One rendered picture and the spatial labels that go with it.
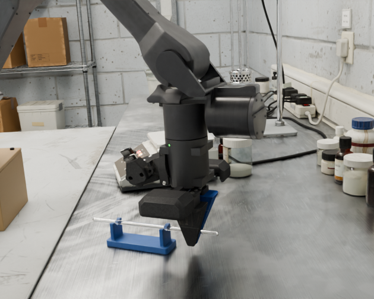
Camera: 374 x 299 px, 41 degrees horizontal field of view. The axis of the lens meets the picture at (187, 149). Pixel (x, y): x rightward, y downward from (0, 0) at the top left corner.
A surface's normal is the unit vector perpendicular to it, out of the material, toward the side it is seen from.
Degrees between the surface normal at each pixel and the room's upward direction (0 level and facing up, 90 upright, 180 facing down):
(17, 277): 0
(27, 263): 0
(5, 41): 133
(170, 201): 45
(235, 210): 0
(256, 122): 89
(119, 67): 90
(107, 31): 90
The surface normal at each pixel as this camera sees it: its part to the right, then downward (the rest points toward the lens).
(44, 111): -0.05, 0.29
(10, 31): 0.71, 0.69
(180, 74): -0.41, 0.26
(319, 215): -0.05, -0.97
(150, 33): -0.69, -0.14
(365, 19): -1.00, 0.06
